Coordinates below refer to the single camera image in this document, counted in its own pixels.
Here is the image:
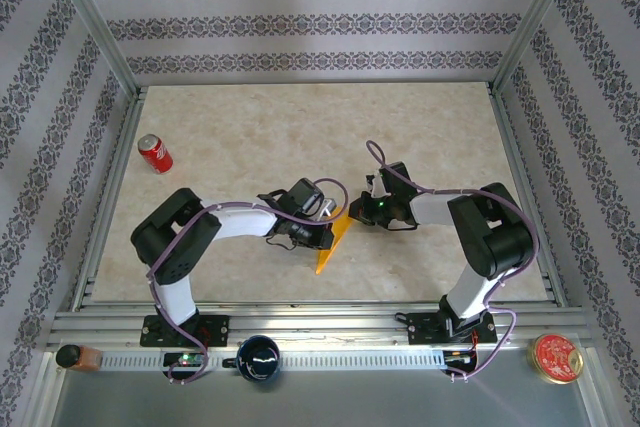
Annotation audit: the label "yellow square paper sheet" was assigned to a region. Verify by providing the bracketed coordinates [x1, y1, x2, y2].
[314, 205, 354, 276]

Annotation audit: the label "dark blue mug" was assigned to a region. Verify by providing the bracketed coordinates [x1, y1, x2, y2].
[222, 334, 282, 382]

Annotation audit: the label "red soda can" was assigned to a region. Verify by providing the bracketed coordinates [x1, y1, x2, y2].
[137, 133, 175, 176]

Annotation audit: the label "small circuit board green light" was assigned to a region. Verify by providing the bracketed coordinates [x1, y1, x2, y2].
[162, 351, 206, 368]

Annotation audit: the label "red round tin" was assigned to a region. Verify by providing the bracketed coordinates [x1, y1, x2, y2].
[527, 332, 585, 385]

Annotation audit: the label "orange bottle with black cap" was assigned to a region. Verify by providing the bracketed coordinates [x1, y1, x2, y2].
[54, 343, 104, 373]

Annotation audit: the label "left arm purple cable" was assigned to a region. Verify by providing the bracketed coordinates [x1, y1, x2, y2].
[146, 176, 350, 386]

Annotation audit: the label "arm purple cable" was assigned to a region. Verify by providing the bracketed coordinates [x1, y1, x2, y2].
[146, 176, 350, 386]
[365, 140, 541, 383]

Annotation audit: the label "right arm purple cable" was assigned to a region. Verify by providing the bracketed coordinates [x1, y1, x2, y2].
[365, 140, 541, 383]

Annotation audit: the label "aluminium table edge rail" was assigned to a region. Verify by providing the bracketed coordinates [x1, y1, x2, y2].
[47, 302, 596, 352]

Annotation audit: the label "grey slotted cable duct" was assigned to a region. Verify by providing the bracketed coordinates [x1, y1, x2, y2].
[99, 349, 447, 373]

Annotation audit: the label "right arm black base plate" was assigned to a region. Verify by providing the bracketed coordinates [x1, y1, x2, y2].
[405, 311, 499, 347]

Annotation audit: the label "aluminium side rail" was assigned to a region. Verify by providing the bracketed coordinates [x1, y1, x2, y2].
[487, 84, 570, 308]
[72, 86, 149, 312]

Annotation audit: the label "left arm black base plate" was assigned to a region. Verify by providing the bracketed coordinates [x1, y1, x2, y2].
[139, 314, 231, 348]

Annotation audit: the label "small circuit board red wires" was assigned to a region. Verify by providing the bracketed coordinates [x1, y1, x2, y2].
[444, 349, 479, 366]

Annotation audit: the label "aluminium frame post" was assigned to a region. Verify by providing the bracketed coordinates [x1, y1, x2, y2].
[491, 0, 587, 96]
[44, 0, 142, 98]

